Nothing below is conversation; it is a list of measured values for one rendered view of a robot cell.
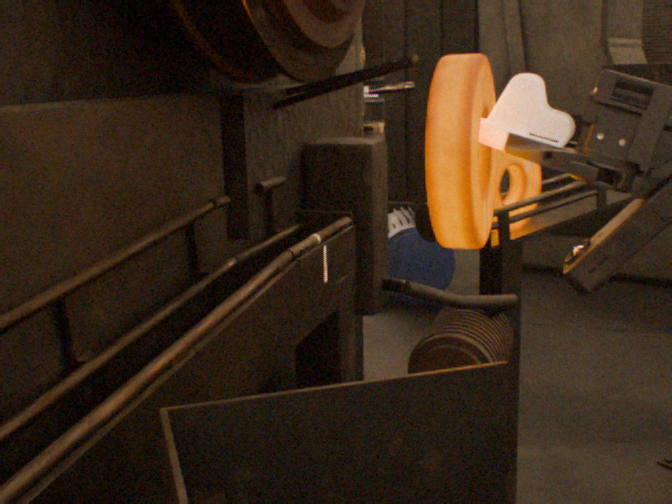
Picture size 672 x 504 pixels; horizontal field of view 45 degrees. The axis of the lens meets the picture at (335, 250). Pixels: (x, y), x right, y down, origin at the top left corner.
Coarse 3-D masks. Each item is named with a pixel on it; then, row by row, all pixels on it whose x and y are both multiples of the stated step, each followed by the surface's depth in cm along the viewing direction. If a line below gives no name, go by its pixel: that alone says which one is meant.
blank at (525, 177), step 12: (504, 156) 127; (516, 156) 129; (504, 168) 128; (516, 168) 131; (528, 168) 132; (516, 180) 133; (528, 180) 132; (540, 180) 134; (516, 192) 133; (528, 192) 133; (504, 204) 129; (516, 228) 132
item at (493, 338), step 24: (456, 312) 122; (480, 312) 123; (432, 336) 114; (456, 336) 112; (480, 336) 114; (504, 336) 122; (432, 360) 112; (456, 360) 111; (480, 360) 111; (504, 360) 118
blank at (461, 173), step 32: (448, 64) 61; (480, 64) 62; (448, 96) 59; (480, 96) 62; (448, 128) 58; (448, 160) 59; (480, 160) 68; (448, 192) 59; (480, 192) 63; (448, 224) 61; (480, 224) 64
